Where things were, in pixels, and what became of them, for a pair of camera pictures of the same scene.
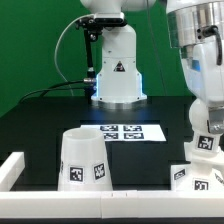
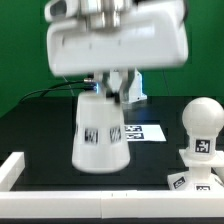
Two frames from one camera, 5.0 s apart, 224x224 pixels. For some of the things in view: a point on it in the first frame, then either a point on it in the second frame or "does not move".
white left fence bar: (11, 170) does not move
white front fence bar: (122, 204) does not move
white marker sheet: (129, 132) does not move
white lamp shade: (84, 163) -> (100, 143)
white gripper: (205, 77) -> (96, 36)
